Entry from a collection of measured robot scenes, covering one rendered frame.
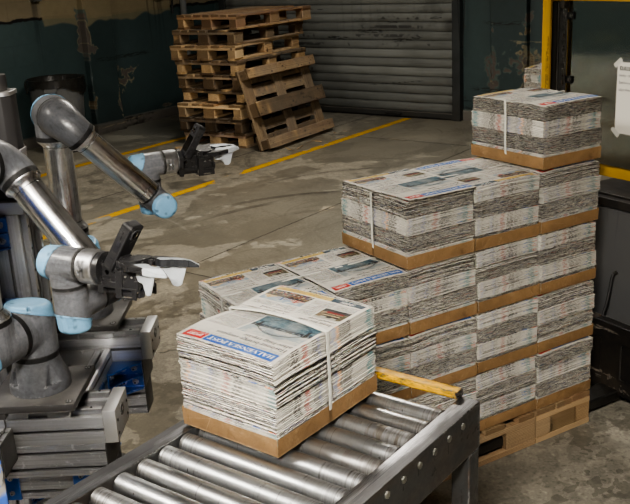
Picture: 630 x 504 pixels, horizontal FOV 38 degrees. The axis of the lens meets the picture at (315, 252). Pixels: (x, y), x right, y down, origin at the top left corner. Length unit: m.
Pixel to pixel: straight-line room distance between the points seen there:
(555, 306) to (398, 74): 7.28
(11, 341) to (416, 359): 1.41
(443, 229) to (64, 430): 1.36
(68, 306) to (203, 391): 0.35
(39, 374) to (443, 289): 1.39
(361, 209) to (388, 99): 7.56
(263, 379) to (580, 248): 1.84
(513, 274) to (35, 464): 1.73
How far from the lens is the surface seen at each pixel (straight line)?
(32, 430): 2.43
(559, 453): 3.62
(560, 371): 3.62
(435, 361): 3.17
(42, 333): 2.32
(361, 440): 2.06
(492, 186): 3.12
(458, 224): 3.06
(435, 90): 10.31
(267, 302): 2.20
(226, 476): 1.97
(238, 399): 2.02
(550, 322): 3.50
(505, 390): 3.43
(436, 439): 2.06
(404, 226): 2.93
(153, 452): 2.09
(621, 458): 3.63
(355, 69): 10.83
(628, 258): 4.02
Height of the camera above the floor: 1.82
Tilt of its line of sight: 18 degrees down
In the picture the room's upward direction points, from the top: 3 degrees counter-clockwise
